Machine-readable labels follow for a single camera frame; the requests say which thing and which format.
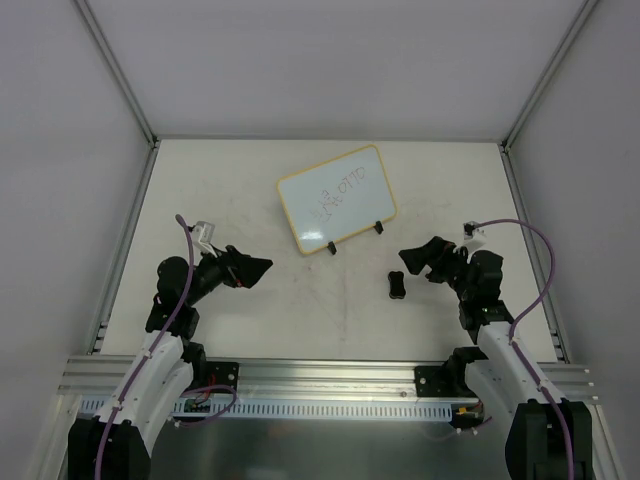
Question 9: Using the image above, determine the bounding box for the wire easel stand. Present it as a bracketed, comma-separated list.
[326, 221, 384, 255]

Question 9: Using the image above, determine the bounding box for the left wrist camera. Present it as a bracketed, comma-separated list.
[191, 221, 217, 257]

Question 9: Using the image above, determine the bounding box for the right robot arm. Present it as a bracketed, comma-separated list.
[399, 236, 594, 479]

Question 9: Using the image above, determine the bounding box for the left aluminium frame post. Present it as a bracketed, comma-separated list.
[71, 0, 158, 147]

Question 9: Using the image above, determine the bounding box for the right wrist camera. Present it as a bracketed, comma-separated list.
[458, 221, 486, 254]

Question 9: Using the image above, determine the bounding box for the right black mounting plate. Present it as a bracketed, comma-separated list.
[413, 365, 452, 398]

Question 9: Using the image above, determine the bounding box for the black bone-shaped eraser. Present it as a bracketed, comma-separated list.
[387, 271, 406, 299]

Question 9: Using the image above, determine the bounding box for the yellow framed whiteboard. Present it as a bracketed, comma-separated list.
[276, 144, 397, 255]

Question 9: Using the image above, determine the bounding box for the aluminium frame post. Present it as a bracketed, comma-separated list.
[71, 0, 158, 147]
[501, 0, 600, 151]

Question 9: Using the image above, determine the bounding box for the black mounting plate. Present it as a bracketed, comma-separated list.
[413, 365, 452, 398]
[205, 360, 240, 390]

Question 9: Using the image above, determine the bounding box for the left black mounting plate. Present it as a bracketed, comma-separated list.
[205, 360, 240, 390]

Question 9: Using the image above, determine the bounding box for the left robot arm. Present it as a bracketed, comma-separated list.
[67, 246, 273, 479]

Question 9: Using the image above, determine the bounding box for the right aluminium frame post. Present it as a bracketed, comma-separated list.
[501, 0, 600, 151]

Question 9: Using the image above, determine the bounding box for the white slotted cable duct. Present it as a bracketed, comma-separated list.
[79, 395, 454, 423]

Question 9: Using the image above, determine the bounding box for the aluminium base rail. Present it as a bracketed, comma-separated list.
[57, 353, 600, 405]

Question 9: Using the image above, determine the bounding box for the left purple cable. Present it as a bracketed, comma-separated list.
[93, 214, 237, 480]

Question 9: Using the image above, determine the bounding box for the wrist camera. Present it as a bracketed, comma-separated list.
[458, 221, 486, 254]
[191, 221, 217, 257]

